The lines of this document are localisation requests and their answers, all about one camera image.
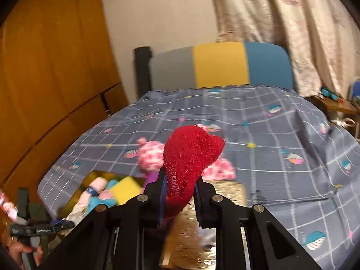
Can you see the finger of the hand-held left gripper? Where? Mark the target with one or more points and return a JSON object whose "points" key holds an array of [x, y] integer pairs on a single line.
{"points": [[63, 225]]}

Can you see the wooden bedside table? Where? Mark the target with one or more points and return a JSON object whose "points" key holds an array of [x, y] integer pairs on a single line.
{"points": [[332, 104]]}

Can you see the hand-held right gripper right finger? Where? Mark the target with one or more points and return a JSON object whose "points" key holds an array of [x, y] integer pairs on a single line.
{"points": [[204, 205]]}

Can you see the pink spotted plush giraffe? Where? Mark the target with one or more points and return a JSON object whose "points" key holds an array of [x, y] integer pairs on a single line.
{"points": [[149, 154]]}

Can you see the grey yellow blue headboard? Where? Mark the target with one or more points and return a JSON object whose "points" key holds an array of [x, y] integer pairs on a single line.
{"points": [[219, 64]]}

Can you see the red sock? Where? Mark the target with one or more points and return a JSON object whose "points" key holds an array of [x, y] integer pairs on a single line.
{"points": [[191, 157]]}

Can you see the black bed post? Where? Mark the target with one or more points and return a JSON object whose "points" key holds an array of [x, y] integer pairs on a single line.
{"points": [[143, 73]]}

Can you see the yellow green sponge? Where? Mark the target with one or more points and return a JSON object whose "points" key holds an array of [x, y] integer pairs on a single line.
{"points": [[126, 189]]}

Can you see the pink white packet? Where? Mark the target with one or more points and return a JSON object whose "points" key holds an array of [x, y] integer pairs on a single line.
{"points": [[8, 206]]}

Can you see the wooden wardrobe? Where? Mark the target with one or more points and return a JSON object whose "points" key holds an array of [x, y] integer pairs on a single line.
{"points": [[56, 76]]}

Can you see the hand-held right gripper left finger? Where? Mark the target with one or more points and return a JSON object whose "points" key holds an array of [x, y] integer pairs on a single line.
{"points": [[161, 202]]}

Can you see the shiny gold tray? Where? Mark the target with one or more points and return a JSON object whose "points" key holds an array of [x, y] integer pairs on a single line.
{"points": [[87, 182]]}

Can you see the blue plush toy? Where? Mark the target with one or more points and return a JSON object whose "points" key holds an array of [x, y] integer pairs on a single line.
{"points": [[95, 203]]}

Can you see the ship-print curtain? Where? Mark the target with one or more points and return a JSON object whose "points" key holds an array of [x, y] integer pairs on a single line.
{"points": [[281, 19]]}

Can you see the white sock with blue stripe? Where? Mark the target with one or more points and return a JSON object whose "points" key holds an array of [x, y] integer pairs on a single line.
{"points": [[77, 215]]}

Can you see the purple cardboard box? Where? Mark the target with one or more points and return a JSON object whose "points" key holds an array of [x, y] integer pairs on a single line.
{"points": [[150, 178]]}

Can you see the ornate gold tissue box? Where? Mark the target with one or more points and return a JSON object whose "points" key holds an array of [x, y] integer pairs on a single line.
{"points": [[180, 244]]}

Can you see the pink towel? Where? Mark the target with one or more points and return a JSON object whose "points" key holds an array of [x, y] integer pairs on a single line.
{"points": [[97, 184]]}

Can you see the person's left hand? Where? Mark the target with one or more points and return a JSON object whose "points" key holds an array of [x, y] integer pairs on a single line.
{"points": [[19, 251]]}

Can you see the teal toy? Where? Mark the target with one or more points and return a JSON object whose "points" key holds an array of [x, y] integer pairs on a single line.
{"points": [[329, 92]]}

